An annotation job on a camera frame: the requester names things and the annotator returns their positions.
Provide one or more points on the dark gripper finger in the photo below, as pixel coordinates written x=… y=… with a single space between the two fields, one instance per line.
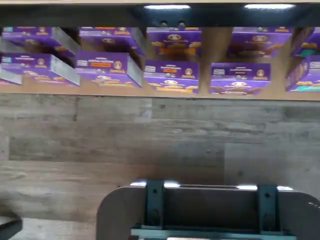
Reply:
x=154 y=205
x=267 y=210

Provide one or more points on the black metal shelving rack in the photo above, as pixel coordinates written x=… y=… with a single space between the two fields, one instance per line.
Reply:
x=75 y=15

